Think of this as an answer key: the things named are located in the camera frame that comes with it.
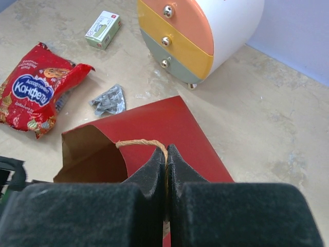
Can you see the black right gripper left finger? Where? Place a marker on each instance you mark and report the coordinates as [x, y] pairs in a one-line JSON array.
[[130, 213]]

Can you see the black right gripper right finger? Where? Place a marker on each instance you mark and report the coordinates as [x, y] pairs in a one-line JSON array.
[[235, 214]]

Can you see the red brown paper bag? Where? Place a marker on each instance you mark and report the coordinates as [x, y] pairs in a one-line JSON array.
[[112, 149]]

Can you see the silver foil snack packet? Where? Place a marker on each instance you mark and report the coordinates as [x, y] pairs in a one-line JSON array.
[[111, 102]]

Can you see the red candy snack bag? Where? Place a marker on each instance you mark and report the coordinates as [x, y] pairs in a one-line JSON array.
[[38, 88]]

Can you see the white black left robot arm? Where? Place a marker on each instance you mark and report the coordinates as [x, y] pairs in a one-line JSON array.
[[13, 177]]

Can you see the round white mini drawer chest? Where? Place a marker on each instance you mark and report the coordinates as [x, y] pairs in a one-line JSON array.
[[191, 39]]

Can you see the small white green box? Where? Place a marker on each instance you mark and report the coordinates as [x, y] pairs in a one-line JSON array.
[[103, 30]]

